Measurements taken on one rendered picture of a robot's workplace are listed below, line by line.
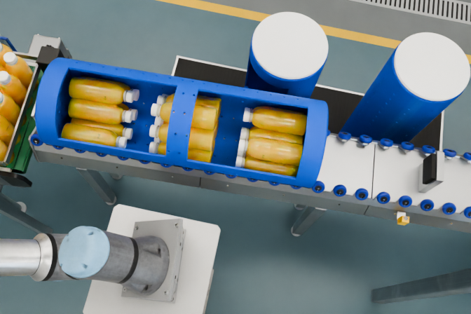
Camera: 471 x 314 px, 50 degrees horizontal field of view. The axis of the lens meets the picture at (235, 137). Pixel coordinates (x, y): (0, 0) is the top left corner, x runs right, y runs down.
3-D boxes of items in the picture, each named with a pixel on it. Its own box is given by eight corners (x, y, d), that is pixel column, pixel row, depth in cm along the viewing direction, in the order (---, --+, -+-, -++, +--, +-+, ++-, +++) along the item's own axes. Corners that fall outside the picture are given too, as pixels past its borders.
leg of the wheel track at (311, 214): (301, 237, 262) (327, 212, 203) (289, 235, 262) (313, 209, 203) (302, 226, 264) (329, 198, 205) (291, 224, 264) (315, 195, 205)
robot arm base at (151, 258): (156, 303, 125) (124, 298, 119) (125, 284, 136) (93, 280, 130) (176, 244, 128) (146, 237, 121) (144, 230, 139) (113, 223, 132)
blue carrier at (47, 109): (305, 198, 171) (324, 172, 145) (52, 155, 172) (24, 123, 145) (314, 123, 182) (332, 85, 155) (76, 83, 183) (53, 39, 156)
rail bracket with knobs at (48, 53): (61, 83, 187) (53, 69, 178) (42, 79, 188) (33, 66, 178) (68, 59, 191) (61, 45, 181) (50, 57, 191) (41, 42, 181)
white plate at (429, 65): (483, 90, 179) (481, 92, 180) (451, 25, 188) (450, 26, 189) (411, 107, 175) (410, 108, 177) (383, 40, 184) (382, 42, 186)
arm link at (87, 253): (130, 283, 119) (80, 275, 110) (97, 284, 128) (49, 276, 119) (138, 233, 124) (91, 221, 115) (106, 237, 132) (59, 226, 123)
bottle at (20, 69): (21, 94, 185) (1, 70, 168) (18, 78, 187) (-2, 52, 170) (40, 90, 186) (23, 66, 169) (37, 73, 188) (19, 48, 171)
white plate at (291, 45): (272, 0, 188) (272, 1, 189) (238, 57, 179) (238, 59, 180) (340, 31, 185) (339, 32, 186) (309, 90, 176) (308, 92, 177)
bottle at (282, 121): (308, 114, 160) (250, 105, 160) (304, 137, 160) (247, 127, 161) (305, 114, 167) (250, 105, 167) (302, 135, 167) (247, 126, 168)
